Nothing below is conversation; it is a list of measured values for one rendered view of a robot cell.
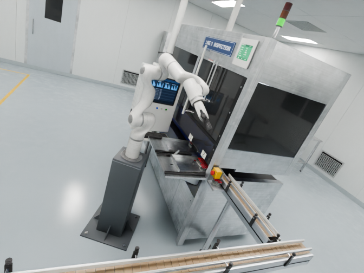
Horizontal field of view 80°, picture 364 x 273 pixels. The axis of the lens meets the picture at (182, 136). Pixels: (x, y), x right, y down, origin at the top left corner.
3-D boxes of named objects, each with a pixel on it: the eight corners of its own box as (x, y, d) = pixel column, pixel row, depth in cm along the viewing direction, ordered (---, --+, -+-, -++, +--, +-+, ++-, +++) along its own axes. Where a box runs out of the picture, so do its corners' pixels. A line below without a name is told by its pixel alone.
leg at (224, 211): (202, 252, 222) (233, 194, 193) (206, 260, 214) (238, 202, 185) (195, 253, 218) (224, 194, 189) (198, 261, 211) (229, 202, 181)
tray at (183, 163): (200, 160, 224) (201, 156, 223) (211, 175, 203) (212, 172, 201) (170, 156, 209) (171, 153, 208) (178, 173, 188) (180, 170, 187)
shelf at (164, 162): (186, 142, 257) (187, 141, 256) (212, 180, 200) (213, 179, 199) (147, 137, 236) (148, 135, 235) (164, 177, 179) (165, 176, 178)
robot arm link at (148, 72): (148, 129, 180) (130, 129, 169) (141, 122, 187) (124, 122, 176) (165, 69, 161) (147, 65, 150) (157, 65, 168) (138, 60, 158)
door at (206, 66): (184, 106, 261) (201, 57, 238) (199, 123, 223) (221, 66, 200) (183, 106, 260) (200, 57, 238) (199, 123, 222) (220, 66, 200)
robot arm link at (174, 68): (184, 72, 156) (207, 98, 141) (165, 73, 148) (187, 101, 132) (188, 60, 150) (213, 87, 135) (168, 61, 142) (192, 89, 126)
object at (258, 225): (213, 183, 200) (220, 169, 194) (227, 183, 206) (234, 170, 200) (260, 250, 144) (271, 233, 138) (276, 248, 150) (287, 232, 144)
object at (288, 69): (207, 106, 402) (231, 44, 360) (288, 175, 234) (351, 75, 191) (156, 95, 358) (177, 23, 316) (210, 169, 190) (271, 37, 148)
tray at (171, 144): (188, 143, 252) (189, 140, 250) (197, 155, 231) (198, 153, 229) (161, 139, 237) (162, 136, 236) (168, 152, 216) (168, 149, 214)
